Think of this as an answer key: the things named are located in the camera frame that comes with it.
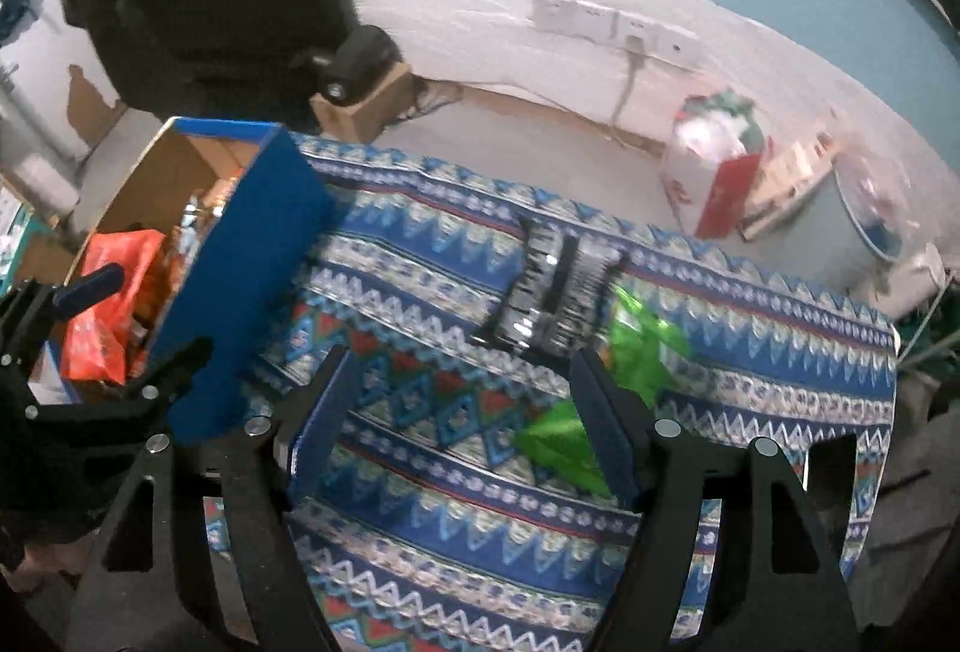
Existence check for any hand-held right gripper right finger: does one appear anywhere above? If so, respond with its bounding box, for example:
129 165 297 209
570 348 860 652

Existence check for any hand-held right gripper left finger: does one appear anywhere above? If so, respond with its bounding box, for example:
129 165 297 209
66 346 362 652

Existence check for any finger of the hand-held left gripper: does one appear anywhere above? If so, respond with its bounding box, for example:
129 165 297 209
0 265 125 360
26 337 215 429

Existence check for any red orange snack packet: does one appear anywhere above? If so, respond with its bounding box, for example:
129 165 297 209
60 230 166 387

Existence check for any green snack packet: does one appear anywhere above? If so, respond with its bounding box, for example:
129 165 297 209
514 288 692 499

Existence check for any blue cardboard box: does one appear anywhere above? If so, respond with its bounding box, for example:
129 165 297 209
43 115 340 444

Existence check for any black silver snack packet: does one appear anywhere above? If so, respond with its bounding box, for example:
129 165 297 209
474 218 627 357

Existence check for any gold snack packet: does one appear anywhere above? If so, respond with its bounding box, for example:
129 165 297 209
166 166 250 267

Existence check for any patterned zigzag cloth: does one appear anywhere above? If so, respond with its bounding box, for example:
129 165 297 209
201 130 901 652

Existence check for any red and white carton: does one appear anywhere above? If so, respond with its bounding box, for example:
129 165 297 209
660 88 775 240

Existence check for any cardboard packaging sheet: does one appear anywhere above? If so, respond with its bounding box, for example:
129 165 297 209
737 128 854 242

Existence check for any grey round bucket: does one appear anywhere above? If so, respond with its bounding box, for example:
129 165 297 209
808 148 925 294

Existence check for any small brown cardboard box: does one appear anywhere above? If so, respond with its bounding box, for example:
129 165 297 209
310 62 419 144

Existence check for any black device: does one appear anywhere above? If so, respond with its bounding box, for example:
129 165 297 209
291 25 404 107

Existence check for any grey power cable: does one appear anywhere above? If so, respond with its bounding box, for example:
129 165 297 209
609 67 640 137

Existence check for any white wall socket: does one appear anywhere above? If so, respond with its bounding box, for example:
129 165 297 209
576 2 620 43
618 13 662 54
660 25 704 71
532 0 578 35

